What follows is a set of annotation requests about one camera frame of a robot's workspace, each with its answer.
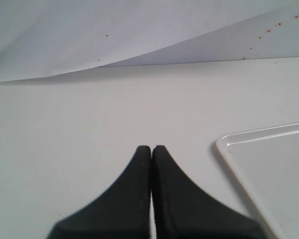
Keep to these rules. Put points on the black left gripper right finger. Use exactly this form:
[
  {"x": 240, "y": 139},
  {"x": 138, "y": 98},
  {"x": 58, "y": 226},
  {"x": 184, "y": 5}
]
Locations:
[{"x": 184, "y": 211}]

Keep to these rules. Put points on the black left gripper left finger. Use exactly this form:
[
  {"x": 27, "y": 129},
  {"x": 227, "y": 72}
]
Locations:
[{"x": 121, "y": 212}]

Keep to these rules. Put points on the white paper backdrop sheet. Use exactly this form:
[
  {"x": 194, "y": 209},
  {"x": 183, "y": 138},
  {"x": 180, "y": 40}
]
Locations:
[{"x": 43, "y": 38}]

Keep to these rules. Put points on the white rectangular plastic tray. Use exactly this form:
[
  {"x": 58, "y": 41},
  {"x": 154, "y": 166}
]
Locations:
[{"x": 263, "y": 166}]

